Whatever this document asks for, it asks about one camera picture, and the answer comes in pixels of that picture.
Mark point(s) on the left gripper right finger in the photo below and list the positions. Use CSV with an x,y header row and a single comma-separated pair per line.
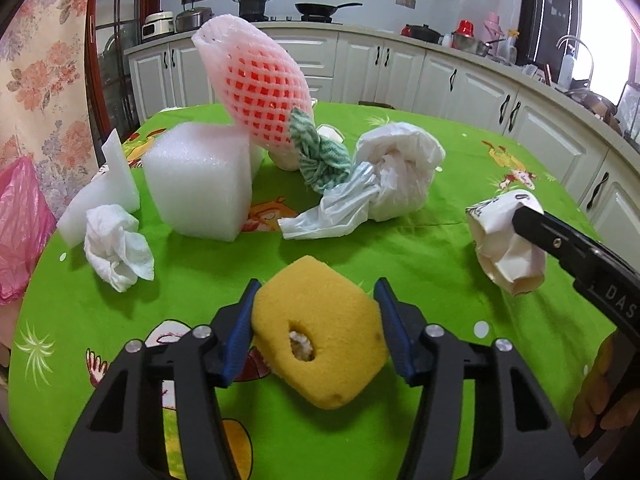
x,y
516,433

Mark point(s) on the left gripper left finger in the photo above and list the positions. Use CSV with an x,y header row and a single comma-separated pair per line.
x,y
120,432

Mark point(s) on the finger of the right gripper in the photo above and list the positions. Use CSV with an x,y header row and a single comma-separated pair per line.
x,y
578,254

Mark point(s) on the white paper cup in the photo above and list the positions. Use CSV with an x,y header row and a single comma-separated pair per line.
x,y
509,260
288,161

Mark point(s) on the small white tissue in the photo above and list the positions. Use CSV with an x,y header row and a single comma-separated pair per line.
x,y
115,249

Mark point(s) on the white plastic bag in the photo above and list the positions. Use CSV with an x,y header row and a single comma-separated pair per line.
x,y
392,168

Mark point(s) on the yellow sponge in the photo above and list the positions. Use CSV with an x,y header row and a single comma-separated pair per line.
x,y
319,332

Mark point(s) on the stepped white foam piece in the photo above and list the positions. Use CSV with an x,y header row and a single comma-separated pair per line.
x,y
114,186

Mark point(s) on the green white woven cloth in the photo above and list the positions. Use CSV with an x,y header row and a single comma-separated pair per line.
x,y
323,163

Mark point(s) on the large white foam block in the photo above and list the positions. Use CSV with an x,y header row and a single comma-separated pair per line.
x,y
200,177

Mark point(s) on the pink foam fruit net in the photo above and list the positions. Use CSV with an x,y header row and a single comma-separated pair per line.
x,y
257,82

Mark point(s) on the pink lined trash bin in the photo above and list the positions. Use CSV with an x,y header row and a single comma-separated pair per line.
x,y
26,226

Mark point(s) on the person's right hand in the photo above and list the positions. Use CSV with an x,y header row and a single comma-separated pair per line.
x,y
595,394

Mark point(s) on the white lower cabinets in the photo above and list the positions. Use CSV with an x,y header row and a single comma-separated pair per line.
x,y
597,167

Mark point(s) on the green cartoon tablecloth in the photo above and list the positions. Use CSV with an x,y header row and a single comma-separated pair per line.
x,y
72,323

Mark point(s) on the chrome faucet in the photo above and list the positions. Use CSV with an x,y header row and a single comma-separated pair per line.
x,y
579,48

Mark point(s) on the white soap bottle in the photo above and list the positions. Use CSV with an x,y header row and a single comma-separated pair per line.
x,y
566,69

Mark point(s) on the steel bowl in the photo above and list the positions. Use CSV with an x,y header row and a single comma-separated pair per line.
x,y
470,44

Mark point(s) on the pink thermos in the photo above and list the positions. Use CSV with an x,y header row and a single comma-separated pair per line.
x,y
491,32

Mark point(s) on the dark casserole pot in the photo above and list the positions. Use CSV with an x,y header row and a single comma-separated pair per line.
x,y
422,32

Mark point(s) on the floral curtain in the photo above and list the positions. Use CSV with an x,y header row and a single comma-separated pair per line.
x,y
44,107

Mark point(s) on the black frying pan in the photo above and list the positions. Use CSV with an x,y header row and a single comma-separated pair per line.
x,y
321,12

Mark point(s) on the black stock pot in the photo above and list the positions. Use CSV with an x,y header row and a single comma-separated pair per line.
x,y
252,10

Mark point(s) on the white rice cooker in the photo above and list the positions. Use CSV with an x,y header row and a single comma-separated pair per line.
x,y
158,24

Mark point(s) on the steel pressure cooker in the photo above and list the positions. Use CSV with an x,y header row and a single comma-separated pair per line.
x,y
192,19

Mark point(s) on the glass door wooden frame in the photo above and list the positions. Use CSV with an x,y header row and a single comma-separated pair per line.
x,y
113,26

